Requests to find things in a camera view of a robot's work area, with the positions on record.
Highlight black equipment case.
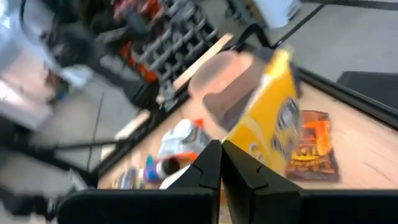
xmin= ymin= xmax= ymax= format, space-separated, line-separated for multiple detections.
xmin=336 ymin=70 xmax=398 ymax=110

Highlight brown orange snack bag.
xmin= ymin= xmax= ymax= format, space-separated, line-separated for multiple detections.
xmin=284 ymin=110 xmax=340 ymax=183

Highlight yellow snack packet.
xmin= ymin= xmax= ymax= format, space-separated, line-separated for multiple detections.
xmin=226 ymin=46 xmax=303 ymax=175

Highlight pink plastic bowl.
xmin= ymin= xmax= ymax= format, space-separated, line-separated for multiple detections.
xmin=188 ymin=50 xmax=268 ymax=125

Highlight storage rack with bins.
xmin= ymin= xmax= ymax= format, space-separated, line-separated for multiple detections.
xmin=113 ymin=0 xmax=220 ymax=85

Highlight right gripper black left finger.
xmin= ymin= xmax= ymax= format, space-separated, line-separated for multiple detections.
xmin=57 ymin=139 xmax=222 ymax=224

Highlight orange snack box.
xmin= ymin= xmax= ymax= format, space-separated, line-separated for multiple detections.
xmin=202 ymin=60 xmax=265 ymax=133

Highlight blue ramen noodle packet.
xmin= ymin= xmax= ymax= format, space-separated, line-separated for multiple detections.
xmin=142 ymin=154 xmax=162 ymax=184

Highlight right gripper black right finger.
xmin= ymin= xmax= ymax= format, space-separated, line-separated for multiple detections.
xmin=221 ymin=139 xmax=398 ymax=224

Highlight white trash can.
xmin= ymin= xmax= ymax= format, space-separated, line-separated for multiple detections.
xmin=253 ymin=0 xmax=302 ymax=29

